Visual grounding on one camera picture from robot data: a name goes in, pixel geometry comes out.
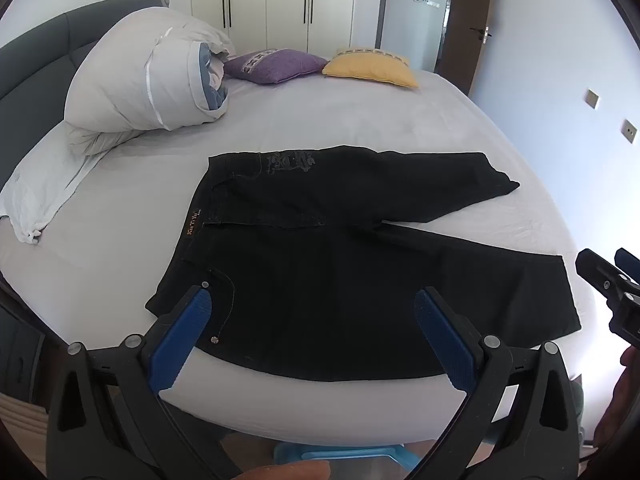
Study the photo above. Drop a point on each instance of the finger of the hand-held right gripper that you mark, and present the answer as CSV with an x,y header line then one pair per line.
x,y
597,270
629,260

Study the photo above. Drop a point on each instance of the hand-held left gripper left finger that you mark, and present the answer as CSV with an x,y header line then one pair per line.
x,y
185,332

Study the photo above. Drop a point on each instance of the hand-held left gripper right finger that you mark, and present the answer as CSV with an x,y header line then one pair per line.
x,y
445,335

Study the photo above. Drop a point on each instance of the black pants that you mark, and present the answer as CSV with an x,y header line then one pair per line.
x,y
325,285

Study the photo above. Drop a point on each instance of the person's right hand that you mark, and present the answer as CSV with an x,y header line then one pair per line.
x,y
620,400

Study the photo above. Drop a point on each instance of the dark nightstand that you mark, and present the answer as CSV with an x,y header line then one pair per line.
x,y
20,350

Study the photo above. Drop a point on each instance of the blue plastic container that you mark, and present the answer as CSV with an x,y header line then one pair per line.
x,y
300,456

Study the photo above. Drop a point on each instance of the crumpled white pillowcase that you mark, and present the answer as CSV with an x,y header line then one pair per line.
x,y
40,185

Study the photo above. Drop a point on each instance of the bed with white sheet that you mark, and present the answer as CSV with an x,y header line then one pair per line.
x,y
350,115

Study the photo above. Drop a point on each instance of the brown door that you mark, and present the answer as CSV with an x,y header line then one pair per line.
x,y
475,62

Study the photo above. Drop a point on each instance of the rolled grey duvet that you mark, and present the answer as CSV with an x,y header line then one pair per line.
x,y
125,75

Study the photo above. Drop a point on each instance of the yellow cushion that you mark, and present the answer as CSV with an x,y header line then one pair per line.
x,y
372,69

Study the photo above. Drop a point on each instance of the purple cushion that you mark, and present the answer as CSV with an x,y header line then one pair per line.
x,y
280,65

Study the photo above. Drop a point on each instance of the grey padded headboard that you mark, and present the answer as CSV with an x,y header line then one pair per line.
x,y
40,50

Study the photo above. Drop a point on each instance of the cream wardrobe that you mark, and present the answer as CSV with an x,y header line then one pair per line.
x,y
280,5

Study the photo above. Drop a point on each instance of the square wall socket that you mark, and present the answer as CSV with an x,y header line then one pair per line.
x,y
593,99
629,131

